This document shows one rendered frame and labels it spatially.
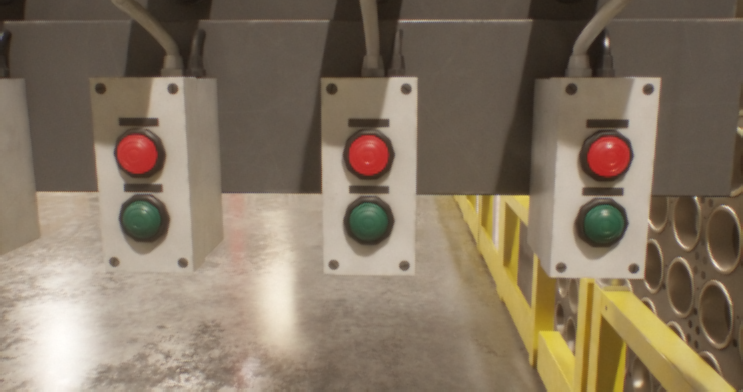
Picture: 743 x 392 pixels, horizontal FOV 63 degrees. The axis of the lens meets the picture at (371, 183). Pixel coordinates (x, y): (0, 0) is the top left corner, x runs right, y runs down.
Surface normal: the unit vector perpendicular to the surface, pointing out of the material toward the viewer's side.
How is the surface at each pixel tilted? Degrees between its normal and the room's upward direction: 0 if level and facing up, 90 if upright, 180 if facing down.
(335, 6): 90
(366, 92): 90
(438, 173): 90
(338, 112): 90
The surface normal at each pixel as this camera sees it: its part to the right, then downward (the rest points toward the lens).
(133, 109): -0.04, 0.18
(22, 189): 1.00, 0.00
